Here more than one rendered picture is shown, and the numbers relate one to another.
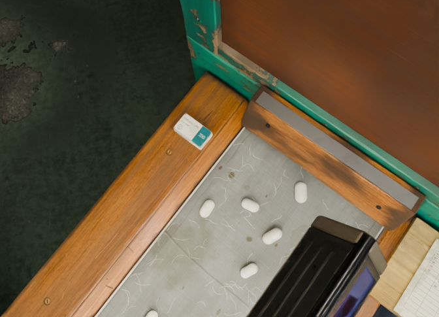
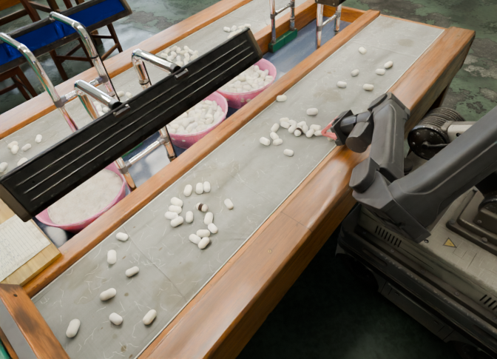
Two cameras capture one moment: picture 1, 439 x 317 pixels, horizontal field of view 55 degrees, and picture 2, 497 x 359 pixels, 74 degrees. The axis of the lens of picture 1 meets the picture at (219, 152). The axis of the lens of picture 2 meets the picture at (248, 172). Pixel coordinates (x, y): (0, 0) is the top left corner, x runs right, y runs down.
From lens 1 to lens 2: 47 cm
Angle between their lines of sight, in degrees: 58
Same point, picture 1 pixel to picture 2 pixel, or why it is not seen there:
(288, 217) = (92, 310)
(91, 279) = (239, 264)
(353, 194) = (27, 307)
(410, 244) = (15, 280)
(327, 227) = (16, 204)
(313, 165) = (44, 333)
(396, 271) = (35, 264)
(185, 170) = (157, 348)
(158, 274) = (196, 271)
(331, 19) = not seen: outside the picture
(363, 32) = not seen: outside the picture
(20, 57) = not seen: outside the picture
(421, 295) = (29, 250)
